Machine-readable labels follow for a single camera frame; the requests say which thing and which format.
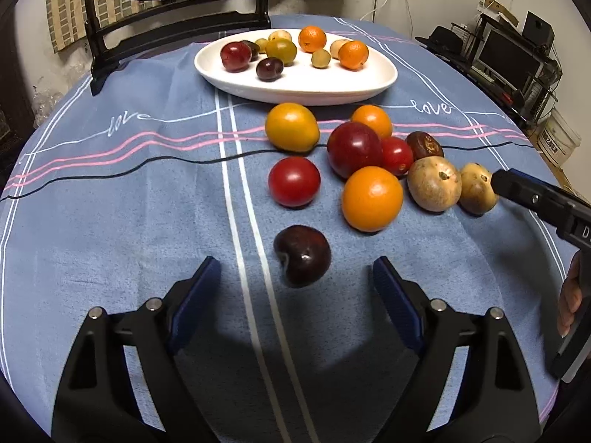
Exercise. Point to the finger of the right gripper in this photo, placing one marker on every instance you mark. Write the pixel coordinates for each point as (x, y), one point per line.
(500, 186)
(539, 195)

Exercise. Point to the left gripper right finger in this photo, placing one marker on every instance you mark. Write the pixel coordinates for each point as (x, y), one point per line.
(496, 400)

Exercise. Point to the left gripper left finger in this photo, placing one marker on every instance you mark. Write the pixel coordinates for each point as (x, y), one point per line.
(95, 401)

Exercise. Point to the dark purple oblong plum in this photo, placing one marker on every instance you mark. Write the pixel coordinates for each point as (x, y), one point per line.
(424, 145)

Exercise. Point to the small orange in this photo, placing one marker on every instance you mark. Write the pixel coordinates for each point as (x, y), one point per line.
(312, 38)
(376, 118)
(353, 54)

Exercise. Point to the beige round fruit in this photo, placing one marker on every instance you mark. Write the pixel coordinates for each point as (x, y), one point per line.
(336, 47)

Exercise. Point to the olive round fruit front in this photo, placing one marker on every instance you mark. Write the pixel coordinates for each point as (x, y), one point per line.
(321, 59)

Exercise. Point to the yellow-green small citrus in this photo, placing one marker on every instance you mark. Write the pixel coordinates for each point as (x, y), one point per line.
(282, 49)

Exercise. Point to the small beige longan fruit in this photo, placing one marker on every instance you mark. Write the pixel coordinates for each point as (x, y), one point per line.
(280, 35)

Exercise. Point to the small olive longan fruit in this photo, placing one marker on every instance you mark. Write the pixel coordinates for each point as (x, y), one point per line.
(261, 43)

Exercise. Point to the person's right hand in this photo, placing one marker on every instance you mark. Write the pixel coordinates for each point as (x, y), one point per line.
(570, 297)

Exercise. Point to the white plastic bucket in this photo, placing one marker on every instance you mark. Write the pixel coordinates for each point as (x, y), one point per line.
(556, 139)

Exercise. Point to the large tan passion fruit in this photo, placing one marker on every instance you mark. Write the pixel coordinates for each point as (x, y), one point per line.
(435, 183)

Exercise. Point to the black metal shelf rack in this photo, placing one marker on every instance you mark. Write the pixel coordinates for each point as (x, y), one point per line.
(527, 107)

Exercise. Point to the computer monitor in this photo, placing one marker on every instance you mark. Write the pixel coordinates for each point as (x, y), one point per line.
(504, 58)

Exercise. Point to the small red cherry tomato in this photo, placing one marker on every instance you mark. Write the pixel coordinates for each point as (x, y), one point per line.
(398, 156)

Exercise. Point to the black speaker box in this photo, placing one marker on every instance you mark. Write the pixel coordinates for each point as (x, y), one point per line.
(538, 32)

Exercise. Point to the large orange centre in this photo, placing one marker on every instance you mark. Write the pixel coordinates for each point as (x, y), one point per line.
(371, 199)

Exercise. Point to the black hat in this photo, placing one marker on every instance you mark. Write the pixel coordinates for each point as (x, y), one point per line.
(442, 41)

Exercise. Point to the blue striped tablecloth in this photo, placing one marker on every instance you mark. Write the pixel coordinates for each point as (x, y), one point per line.
(122, 193)

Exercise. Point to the small orange behind plum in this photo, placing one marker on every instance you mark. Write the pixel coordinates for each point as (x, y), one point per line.
(376, 118)

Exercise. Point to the large yellow-orange citrus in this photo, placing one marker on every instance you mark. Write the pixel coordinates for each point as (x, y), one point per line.
(292, 127)

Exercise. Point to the white oval plate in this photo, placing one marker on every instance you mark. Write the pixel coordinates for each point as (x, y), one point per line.
(299, 83)

